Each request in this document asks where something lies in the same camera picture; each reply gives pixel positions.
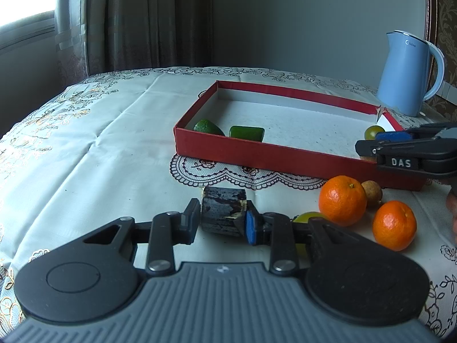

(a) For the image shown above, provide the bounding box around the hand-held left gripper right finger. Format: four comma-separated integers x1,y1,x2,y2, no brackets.
244,200,372,277

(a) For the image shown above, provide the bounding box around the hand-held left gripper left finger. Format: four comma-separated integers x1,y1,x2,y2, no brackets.
68,198,201,277

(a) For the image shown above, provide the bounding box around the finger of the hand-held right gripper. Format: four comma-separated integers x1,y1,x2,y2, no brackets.
376,122,457,141
355,137,457,183

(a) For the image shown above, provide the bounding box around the green tomato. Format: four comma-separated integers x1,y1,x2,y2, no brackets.
292,212,331,258
364,124,386,141

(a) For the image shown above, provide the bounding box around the dark wooden block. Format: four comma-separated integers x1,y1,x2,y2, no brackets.
201,186,248,238

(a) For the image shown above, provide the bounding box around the orange mandarin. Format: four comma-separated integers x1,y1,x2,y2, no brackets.
372,200,418,252
318,175,368,227

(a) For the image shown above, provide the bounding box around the red shallow cardboard box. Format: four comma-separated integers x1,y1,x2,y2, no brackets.
174,80,427,191

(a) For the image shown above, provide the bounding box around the green cucumber piece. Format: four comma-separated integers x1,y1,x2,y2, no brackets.
229,126,265,143

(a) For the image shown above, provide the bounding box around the green lime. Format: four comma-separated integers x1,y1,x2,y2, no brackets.
193,119,225,137

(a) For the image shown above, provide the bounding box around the person's right hand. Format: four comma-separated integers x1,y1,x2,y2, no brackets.
446,189,457,236

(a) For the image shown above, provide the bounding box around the lace table mat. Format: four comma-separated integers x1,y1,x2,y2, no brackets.
169,153,324,191

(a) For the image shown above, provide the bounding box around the blue electric kettle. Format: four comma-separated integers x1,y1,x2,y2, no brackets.
376,30,446,117

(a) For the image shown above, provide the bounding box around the white embroidered tablecloth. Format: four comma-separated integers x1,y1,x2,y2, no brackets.
0,66,457,343

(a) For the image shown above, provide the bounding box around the brown patterned curtain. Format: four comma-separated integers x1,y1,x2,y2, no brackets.
80,0,215,75

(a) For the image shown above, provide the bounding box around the sheer white curtain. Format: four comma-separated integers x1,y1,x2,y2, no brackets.
53,0,90,86

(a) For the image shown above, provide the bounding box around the window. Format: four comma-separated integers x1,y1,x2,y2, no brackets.
0,0,61,79

